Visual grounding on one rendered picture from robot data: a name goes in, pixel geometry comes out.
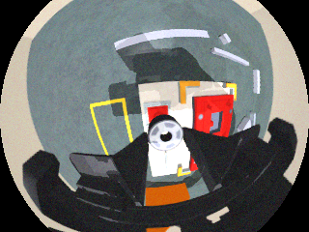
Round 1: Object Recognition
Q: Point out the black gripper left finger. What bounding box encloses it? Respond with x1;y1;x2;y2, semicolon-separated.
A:
70;131;150;206

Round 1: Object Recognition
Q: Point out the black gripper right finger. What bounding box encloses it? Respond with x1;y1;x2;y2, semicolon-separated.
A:
183;125;260;192

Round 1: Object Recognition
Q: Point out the red rectangular plate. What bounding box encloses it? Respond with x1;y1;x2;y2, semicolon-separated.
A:
188;94;233;171

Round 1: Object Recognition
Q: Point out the small black and grey wheel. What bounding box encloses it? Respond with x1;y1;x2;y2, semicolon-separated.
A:
148;115;184;151

